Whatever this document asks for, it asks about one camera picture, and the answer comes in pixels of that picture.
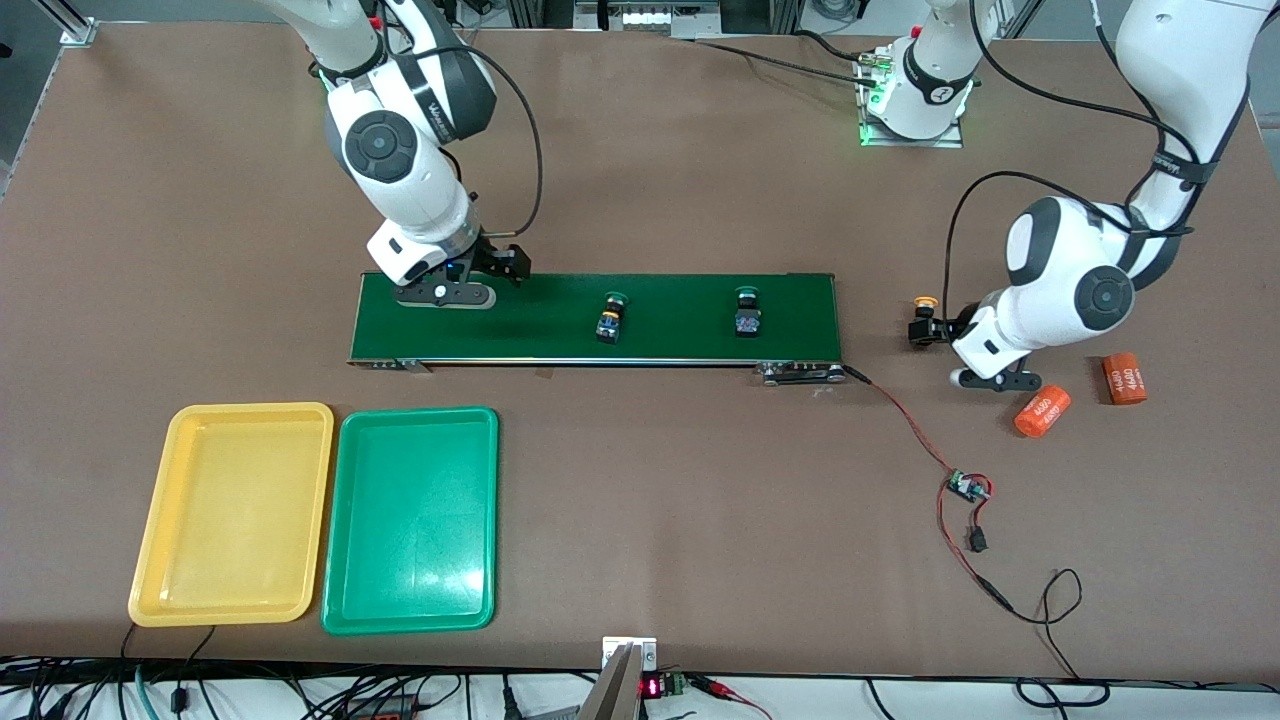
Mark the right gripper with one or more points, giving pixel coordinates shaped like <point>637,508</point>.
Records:
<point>493,258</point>

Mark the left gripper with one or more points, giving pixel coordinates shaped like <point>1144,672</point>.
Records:
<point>948,327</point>

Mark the yellow push button switch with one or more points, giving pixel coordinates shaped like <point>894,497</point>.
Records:
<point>922,302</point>

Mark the green push button switch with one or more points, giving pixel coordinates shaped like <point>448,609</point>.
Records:
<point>747,318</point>
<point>610,325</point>

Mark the orange cylinder with print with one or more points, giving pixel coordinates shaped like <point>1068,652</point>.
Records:
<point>1125,380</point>
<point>1042,412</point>

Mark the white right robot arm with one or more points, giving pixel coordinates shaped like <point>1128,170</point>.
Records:
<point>400,170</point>

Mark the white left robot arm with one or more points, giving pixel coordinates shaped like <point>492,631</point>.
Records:
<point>1060,260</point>

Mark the small green circuit board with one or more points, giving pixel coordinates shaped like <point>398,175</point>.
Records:
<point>966,487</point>

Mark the green conveyor belt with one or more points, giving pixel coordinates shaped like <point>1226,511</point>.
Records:
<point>680,340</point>

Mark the green plastic tray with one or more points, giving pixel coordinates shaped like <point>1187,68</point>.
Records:
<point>410,520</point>

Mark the yellow plastic tray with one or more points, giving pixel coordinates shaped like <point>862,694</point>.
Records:
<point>235,515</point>

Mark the red clip lead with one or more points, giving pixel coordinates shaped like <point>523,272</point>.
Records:
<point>728,690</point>

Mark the grey metal pole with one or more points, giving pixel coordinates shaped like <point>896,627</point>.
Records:
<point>608,695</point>

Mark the red digit display module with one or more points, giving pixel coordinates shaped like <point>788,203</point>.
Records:
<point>662,686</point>

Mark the aluminium corner profile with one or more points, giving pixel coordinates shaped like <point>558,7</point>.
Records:
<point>75,30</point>

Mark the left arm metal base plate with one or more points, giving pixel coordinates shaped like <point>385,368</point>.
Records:
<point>910,141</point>

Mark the aluminium frame rack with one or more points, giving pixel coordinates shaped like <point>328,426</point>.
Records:
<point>650,15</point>

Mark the small metal table bracket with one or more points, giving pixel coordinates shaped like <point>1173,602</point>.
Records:
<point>628,648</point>

